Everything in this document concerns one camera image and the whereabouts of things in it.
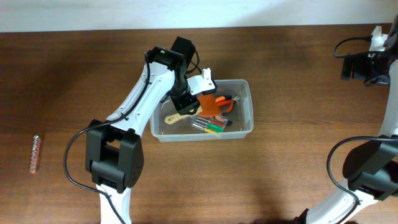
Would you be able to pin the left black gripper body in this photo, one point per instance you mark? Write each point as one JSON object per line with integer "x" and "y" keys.
{"x": 185, "y": 101}

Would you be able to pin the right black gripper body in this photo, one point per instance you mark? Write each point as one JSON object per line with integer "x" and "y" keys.
{"x": 372, "y": 69}

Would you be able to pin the orange scraper wooden handle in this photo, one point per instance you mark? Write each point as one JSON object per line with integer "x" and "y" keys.
{"x": 208, "y": 108}

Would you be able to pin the clear box coloured tubes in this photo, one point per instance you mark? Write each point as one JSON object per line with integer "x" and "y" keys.
{"x": 215, "y": 124}

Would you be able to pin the small red handled pliers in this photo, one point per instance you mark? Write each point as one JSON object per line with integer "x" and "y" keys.
{"x": 226, "y": 103}

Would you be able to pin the orange socket bit rail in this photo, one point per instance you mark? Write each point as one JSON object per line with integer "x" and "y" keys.
{"x": 35, "y": 154}

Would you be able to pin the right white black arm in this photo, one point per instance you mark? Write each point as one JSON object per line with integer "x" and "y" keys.
{"x": 369, "y": 170}

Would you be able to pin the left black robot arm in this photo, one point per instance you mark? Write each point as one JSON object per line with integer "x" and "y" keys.
{"x": 114, "y": 155}

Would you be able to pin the clear plastic container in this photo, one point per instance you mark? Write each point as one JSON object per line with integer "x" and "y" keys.
{"x": 241, "y": 117}

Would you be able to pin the left white camera box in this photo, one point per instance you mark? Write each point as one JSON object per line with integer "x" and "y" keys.
{"x": 203, "y": 83}

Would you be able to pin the white camera box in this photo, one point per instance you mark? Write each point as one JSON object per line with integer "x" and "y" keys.
{"x": 377, "y": 40}
{"x": 203, "y": 83}

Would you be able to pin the right white camera box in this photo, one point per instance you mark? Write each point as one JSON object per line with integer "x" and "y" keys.
{"x": 377, "y": 40}

